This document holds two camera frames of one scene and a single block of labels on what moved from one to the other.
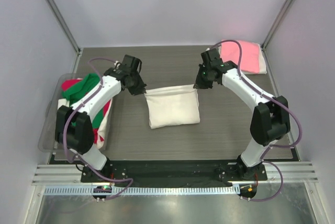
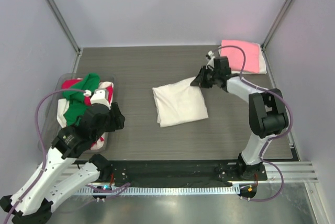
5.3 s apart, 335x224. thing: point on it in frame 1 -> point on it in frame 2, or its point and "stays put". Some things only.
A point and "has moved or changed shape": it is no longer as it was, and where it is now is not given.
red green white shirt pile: [74, 89] stays put
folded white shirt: [261, 63] stays put
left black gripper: [140, 89] -> [116, 117]
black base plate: [175, 171] stays put
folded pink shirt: [250, 63] stays put
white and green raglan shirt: [172, 105] has moved or changed shape
